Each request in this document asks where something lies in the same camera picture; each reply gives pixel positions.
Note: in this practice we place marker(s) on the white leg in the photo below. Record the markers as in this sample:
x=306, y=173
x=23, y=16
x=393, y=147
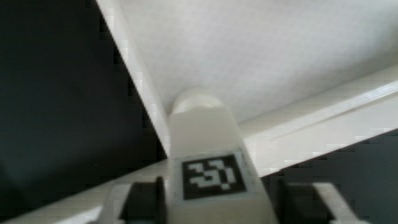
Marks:
x=215, y=192

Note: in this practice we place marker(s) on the white desk top panel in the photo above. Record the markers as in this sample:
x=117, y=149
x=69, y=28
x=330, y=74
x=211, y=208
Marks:
x=272, y=52

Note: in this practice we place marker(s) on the white U-shaped fence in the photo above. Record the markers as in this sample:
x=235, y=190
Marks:
x=288, y=137

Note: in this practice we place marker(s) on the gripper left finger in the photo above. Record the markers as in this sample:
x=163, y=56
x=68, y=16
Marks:
x=135, y=204

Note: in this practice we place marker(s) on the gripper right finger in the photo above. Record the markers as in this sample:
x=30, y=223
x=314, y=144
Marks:
x=311, y=205

